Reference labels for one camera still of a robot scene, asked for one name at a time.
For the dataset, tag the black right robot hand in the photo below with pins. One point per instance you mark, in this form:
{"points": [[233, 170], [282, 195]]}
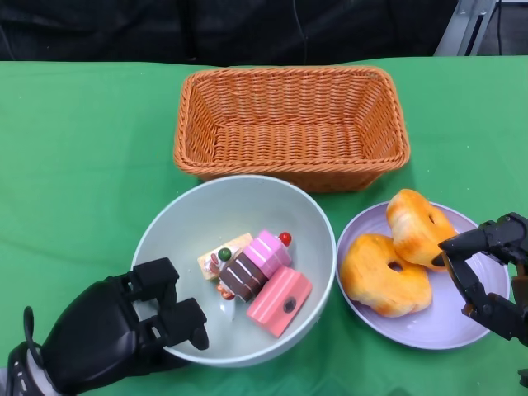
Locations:
{"points": [[503, 235]]}

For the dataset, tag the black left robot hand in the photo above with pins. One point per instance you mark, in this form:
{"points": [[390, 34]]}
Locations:
{"points": [[95, 330]]}

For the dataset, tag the plump orange croissant bread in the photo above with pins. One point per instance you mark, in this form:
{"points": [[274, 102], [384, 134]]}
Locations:
{"points": [[416, 231]]}

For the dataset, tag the orange donut bread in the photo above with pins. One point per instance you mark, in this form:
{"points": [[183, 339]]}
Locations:
{"points": [[379, 284]]}

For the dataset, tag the grey round bowl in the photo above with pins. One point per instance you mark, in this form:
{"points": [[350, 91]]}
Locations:
{"points": [[231, 206]]}

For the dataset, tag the lavender round plate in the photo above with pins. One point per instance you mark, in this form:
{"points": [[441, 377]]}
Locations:
{"points": [[437, 326]]}

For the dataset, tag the yellow cake slice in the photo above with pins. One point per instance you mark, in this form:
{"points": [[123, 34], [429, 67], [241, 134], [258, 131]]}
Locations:
{"points": [[210, 264]]}

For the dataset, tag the pink brown striped cake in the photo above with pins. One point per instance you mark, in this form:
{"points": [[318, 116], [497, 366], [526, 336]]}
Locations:
{"points": [[251, 268]]}

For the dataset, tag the pink layered cake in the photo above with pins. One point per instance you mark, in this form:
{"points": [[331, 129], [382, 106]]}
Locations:
{"points": [[276, 301]]}

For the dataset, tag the orange wicker basket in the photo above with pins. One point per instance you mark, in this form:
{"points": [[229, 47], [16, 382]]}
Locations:
{"points": [[288, 140]]}

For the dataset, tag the green tablecloth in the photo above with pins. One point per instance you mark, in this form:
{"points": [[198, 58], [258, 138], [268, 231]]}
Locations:
{"points": [[103, 144]]}

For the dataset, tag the black backdrop cloth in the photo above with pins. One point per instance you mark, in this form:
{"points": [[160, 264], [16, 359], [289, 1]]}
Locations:
{"points": [[165, 33]]}

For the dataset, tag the grey metal frame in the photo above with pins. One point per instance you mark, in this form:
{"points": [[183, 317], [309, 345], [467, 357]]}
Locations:
{"points": [[462, 29]]}

